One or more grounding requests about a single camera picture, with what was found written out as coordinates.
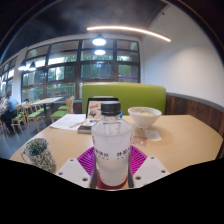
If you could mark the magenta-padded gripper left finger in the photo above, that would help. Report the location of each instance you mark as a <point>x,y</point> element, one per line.
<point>73,170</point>

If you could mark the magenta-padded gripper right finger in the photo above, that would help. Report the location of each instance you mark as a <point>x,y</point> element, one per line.
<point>151,169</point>

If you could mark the clear black-capped water bottle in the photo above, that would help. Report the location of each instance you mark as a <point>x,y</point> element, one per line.
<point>111,148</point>

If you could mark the small pink packet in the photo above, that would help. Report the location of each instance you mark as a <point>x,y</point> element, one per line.
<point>140,140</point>

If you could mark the white paper napkin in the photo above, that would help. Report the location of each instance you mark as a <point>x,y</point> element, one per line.
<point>152,135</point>

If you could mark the green speckled mug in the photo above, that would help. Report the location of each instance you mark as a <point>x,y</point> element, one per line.
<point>40,156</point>

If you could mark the white paper sheet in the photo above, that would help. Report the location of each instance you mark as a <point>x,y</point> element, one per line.
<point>66,120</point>

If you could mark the white bowl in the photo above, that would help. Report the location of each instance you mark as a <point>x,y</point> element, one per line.
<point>145,117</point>

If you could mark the small blue-capped bottle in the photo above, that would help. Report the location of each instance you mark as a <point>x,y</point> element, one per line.
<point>120,115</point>

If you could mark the black tablet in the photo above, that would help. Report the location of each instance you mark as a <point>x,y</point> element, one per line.
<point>94,108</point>

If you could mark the group of green-seated wooden chairs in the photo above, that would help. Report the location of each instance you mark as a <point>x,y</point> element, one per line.
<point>33,115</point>

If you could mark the green upholstered bench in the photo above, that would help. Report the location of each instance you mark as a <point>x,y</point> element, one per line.
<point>140,95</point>

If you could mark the light wooden dining table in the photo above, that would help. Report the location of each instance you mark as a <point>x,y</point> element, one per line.
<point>45,100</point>

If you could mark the person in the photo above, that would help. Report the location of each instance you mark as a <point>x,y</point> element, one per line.
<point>10,106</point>

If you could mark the black pendant lamp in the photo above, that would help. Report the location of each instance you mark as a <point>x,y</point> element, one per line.
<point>22,66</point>
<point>32,66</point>

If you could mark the round pendant lamp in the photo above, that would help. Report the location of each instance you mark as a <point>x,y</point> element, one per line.
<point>99,40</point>

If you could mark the long linear ceiling light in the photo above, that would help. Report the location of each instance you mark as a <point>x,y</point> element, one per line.
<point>130,30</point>

